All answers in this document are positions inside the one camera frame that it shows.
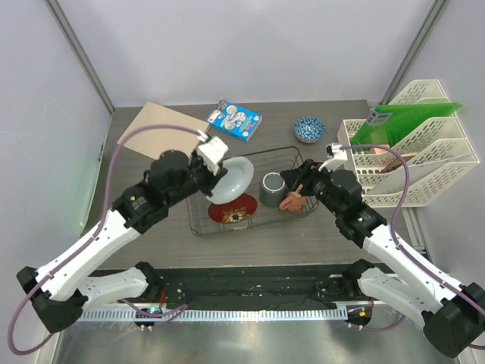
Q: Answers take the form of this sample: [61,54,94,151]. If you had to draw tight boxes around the blue red patterned bowl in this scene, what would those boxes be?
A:
[293,116,326,144]

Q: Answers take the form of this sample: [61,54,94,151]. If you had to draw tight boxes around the brown items in organizer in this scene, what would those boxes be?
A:
[373,148,402,174]

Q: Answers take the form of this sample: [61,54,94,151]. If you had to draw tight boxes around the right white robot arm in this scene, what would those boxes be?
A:
[280,159,484,358]

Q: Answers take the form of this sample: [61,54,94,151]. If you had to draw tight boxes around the black wire dish rack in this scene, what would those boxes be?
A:
[187,146,318,237]

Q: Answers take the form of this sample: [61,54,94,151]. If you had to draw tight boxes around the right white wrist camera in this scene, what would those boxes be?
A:
[318,143,348,171]

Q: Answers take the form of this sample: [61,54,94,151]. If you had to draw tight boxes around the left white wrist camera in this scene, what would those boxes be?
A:
[196,130,229,176]

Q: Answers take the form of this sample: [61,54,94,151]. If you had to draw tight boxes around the blue picture box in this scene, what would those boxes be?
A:
[205,99,263,142]

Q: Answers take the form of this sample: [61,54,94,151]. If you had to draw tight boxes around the white plate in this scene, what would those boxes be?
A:
[206,156,254,205]

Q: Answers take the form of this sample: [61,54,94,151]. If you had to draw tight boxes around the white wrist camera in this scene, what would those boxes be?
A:
[196,130,229,176]
[318,143,348,171]

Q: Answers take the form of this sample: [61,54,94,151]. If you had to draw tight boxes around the white file organizer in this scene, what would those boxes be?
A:
[336,78,480,209]

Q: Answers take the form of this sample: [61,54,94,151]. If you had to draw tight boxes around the green plastic folder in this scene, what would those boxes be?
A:
[350,102,462,147]

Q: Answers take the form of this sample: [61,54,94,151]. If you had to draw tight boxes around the pink mug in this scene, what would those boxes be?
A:
[279,184,306,212]

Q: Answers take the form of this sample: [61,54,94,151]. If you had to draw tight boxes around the beige board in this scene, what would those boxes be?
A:
[117,102,209,159]

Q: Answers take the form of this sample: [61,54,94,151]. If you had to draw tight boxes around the grey mug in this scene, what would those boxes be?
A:
[259,172,286,207]

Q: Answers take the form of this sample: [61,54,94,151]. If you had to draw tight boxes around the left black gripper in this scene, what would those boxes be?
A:
[165,148,227,206]

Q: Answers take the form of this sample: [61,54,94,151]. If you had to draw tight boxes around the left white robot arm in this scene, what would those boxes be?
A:
[17,143,228,334]

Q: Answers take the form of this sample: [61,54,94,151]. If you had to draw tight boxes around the white slotted cable duct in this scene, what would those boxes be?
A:
[77,306,348,322]

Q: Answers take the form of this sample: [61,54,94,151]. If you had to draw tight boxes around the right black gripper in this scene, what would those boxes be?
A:
[280,159,343,217]

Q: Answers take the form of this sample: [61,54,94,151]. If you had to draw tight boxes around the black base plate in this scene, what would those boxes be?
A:
[116,265,389,305]

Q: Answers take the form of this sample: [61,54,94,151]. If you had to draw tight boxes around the dark red plate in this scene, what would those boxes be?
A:
[208,193,258,224]

